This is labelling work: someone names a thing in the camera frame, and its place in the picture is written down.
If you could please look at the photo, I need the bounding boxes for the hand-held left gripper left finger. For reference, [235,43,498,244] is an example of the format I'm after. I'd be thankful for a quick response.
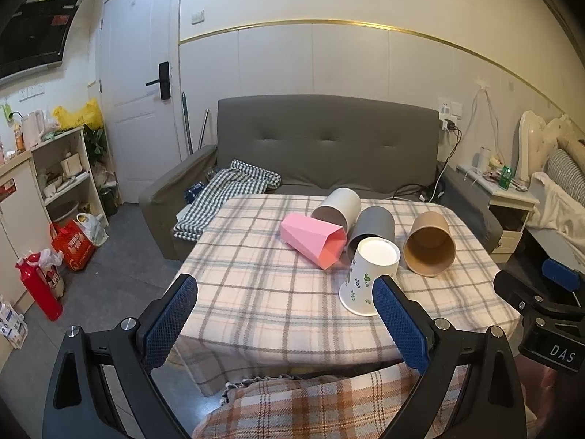
[43,273,198,439]

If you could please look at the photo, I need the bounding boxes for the light grey cup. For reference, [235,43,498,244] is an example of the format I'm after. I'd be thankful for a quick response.
[311,187,362,234]

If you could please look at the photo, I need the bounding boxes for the white headboard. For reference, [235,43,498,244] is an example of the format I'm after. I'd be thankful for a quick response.
[516,110,585,184]

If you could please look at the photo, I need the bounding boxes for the plaid tablecloth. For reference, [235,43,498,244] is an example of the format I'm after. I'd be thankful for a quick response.
[170,193,522,387]

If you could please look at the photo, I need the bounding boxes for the striped grey pillow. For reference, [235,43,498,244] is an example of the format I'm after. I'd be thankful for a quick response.
[546,147,585,186]

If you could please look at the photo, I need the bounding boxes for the white floral paper cup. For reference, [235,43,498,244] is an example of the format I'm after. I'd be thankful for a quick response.
[339,237,401,316]

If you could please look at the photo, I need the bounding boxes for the grey basin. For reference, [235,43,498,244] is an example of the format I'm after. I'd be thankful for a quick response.
[48,200,79,225]

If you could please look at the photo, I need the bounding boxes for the black range hood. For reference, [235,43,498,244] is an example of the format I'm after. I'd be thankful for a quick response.
[0,0,85,84]

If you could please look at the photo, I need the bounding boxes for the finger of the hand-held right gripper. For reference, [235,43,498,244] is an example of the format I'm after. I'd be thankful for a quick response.
[494,270,585,325]
[542,258,585,308]

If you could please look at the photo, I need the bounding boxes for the red fire extinguisher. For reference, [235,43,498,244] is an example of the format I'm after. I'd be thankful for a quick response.
[15,252,64,322]

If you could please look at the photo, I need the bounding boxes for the white kitchen cabinet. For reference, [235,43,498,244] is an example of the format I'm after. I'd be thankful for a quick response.
[0,150,54,312]

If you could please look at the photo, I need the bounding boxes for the white plastic bag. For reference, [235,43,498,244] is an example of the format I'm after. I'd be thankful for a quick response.
[76,213,109,247]

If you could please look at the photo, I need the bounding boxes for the orange plaid blanket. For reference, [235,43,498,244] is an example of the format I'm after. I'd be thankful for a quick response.
[192,368,537,439]

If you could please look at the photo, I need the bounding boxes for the green leafy vegetables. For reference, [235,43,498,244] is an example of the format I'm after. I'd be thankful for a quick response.
[84,123,109,165]

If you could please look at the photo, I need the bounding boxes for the white wall socket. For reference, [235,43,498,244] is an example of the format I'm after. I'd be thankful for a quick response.
[438,97,464,120]

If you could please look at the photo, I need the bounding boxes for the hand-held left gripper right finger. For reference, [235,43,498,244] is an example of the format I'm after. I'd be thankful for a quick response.
[371,277,529,439]

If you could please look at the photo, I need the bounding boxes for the white door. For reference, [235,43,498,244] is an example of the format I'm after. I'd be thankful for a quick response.
[97,0,184,193]

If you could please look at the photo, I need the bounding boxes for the green mop stick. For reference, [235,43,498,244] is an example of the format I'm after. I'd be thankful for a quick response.
[182,92,193,156]

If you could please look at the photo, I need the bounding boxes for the white electric kettle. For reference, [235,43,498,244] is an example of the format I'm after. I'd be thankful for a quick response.
[21,110,50,149]

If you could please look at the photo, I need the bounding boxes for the black charger cable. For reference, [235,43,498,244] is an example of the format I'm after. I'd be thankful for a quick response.
[388,119,463,202]

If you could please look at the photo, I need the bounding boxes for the white carton pack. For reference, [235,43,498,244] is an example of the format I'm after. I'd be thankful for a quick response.
[0,293,29,350]

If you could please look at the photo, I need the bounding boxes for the grey sofa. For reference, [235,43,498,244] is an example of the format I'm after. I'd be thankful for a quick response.
[138,95,503,261]

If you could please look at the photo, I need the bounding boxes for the pink faceted cup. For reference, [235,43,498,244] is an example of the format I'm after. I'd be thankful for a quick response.
[280,214,349,270]

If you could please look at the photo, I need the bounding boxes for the black door lock handle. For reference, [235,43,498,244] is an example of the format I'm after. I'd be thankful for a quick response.
[146,61,171,100]

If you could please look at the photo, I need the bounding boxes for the brown paper cup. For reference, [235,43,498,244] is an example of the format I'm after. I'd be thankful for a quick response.
[402,211,457,277]

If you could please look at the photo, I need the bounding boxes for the red paper bag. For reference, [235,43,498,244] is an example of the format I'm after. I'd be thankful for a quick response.
[50,218,96,273]

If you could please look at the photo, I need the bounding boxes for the dark grey cup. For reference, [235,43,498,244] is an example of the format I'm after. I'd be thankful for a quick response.
[347,206,396,261]

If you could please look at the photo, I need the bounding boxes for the white nightstand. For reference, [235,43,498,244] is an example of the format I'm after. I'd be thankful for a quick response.
[456,162,541,263]

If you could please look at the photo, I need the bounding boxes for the white open shelf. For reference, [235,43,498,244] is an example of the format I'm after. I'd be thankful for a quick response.
[30,127,109,234]

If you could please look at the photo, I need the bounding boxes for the white charger cable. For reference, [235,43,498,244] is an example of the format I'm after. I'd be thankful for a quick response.
[418,161,448,203]

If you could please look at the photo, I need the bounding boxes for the green checked cloth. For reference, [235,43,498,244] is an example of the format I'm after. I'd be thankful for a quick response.
[174,159,282,241]

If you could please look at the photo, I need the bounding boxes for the yellow plastic bag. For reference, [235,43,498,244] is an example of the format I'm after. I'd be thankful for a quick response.
[53,98,104,131]

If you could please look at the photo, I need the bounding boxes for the white bedding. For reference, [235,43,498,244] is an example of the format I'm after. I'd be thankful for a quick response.
[525,171,585,266]

